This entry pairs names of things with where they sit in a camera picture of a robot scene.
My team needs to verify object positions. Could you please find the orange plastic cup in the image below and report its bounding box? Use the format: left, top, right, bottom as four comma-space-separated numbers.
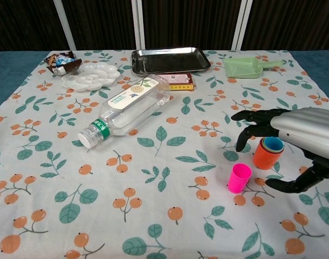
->
252, 137, 285, 170

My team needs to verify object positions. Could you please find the dark white-framed partition screen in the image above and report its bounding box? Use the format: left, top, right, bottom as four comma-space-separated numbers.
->
0, 0, 329, 52

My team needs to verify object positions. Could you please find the pink plastic cup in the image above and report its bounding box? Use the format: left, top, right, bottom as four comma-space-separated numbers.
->
228, 163, 253, 194

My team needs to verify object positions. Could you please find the stainless steel tray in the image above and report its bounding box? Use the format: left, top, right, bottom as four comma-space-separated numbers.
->
131, 47, 211, 76

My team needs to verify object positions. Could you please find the green plastic dustpan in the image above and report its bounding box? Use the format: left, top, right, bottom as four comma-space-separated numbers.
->
223, 57, 285, 79

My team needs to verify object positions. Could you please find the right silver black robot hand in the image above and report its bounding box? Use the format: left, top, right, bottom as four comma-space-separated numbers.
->
231, 107, 329, 194

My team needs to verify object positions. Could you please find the floral printed tablecloth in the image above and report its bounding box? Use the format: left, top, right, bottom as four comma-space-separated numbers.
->
0, 50, 329, 259

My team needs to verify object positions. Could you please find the white flower paint palette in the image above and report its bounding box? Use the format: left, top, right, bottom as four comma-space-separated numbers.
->
61, 62, 121, 92

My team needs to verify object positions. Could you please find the brown snack wrapper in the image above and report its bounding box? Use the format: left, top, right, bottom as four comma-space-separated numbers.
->
43, 50, 83, 76

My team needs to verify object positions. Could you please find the yellow plastic cup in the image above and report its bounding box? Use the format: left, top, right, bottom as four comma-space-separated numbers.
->
261, 137, 285, 154

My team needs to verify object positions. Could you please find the flat red yellow box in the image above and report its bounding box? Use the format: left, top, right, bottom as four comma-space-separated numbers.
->
157, 72, 195, 92

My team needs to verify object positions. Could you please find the clear plastic water bottle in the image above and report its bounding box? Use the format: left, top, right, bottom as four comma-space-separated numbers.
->
77, 74, 172, 149

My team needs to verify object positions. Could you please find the teal velvet table cover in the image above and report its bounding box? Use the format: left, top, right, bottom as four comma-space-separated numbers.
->
0, 49, 329, 115

